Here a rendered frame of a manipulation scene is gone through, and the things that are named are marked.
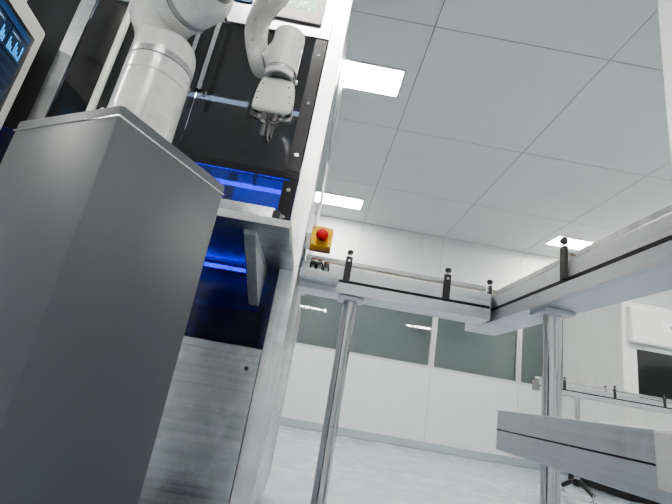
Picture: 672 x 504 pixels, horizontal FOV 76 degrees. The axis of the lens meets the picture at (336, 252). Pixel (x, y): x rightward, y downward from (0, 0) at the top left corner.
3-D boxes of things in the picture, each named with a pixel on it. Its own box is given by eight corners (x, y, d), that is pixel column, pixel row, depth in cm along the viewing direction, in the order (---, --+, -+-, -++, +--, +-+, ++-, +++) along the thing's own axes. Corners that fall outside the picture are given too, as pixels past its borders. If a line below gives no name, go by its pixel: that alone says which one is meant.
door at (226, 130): (178, 152, 151) (219, 22, 168) (299, 175, 151) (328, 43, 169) (177, 152, 150) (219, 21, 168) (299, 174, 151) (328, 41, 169)
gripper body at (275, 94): (298, 93, 118) (290, 128, 114) (261, 86, 118) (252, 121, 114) (298, 74, 111) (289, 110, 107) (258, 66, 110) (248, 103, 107)
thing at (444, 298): (296, 284, 148) (305, 241, 152) (297, 293, 162) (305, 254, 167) (492, 319, 149) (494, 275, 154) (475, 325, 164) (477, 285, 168)
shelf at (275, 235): (89, 240, 146) (91, 235, 146) (293, 277, 147) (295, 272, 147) (-9, 174, 100) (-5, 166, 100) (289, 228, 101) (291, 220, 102)
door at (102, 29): (44, 128, 150) (100, -1, 168) (177, 152, 151) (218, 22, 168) (43, 127, 149) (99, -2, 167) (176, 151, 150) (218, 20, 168)
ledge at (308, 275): (299, 282, 153) (300, 277, 153) (335, 289, 153) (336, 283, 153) (299, 272, 139) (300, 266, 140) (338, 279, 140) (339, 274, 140)
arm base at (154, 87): (125, 117, 66) (160, 24, 72) (46, 129, 74) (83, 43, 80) (204, 178, 83) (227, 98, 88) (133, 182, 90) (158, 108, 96)
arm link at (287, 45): (256, 68, 114) (283, 58, 109) (266, 29, 118) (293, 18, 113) (276, 88, 121) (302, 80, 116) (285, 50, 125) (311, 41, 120)
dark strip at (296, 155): (273, 227, 144) (316, 40, 168) (287, 230, 144) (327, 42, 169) (273, 226, 143) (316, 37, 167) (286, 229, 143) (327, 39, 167)
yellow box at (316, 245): (309, 250, 149) (312, 231, 151) (329, 254, 149) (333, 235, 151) (309, 244, 141) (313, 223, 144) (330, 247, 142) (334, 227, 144)
